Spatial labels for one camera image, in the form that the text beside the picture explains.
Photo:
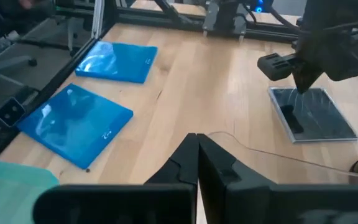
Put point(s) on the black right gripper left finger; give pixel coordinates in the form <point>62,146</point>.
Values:
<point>154,202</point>

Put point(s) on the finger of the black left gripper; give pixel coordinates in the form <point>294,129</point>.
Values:
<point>300,77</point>
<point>311,79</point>

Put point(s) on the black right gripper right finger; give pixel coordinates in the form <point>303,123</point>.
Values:
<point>259,205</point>

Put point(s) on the clear black jewel case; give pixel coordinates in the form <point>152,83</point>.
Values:
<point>322,118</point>

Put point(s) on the blue disc case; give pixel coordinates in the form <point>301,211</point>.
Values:
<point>73,124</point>
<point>117,62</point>

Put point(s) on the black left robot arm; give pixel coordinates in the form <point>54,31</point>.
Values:
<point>337,18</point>

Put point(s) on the green translucent plastic bin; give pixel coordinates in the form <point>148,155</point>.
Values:
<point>8,193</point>

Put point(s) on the person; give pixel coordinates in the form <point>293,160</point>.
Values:
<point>26,3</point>

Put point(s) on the small black camera box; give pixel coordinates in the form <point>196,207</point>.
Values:
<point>10,112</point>

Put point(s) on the silver aluminium bracket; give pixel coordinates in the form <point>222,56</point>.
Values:
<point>97,18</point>

